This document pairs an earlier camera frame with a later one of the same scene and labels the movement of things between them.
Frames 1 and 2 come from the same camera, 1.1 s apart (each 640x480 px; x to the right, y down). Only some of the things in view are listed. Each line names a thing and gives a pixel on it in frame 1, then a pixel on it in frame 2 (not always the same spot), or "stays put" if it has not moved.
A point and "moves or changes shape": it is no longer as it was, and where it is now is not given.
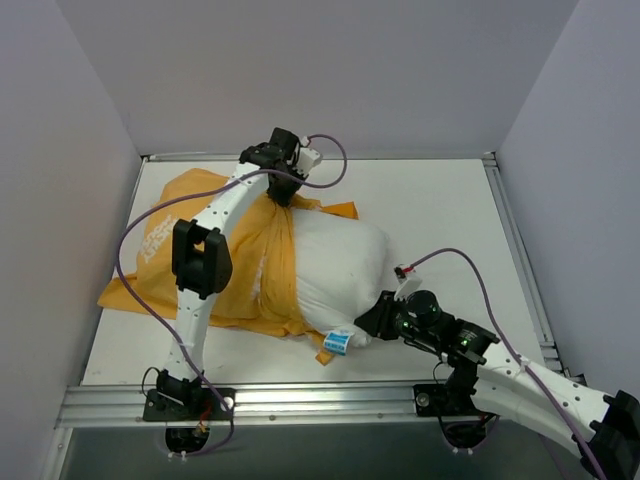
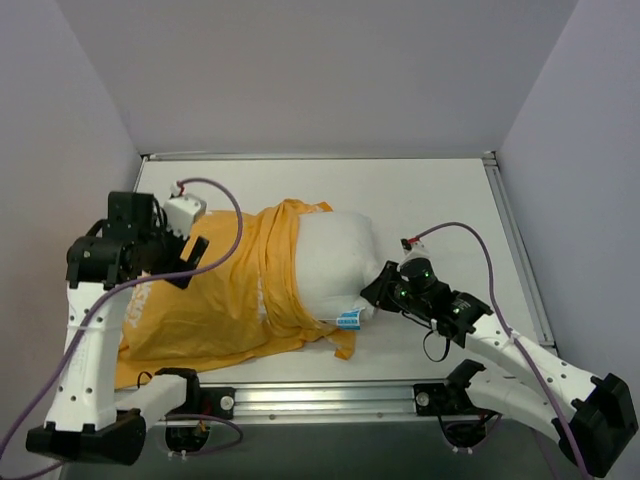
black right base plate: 432,400 stays put
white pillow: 344,267 moves or changes shape
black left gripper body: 284,185 -> 185,260
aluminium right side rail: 545,341 stays put
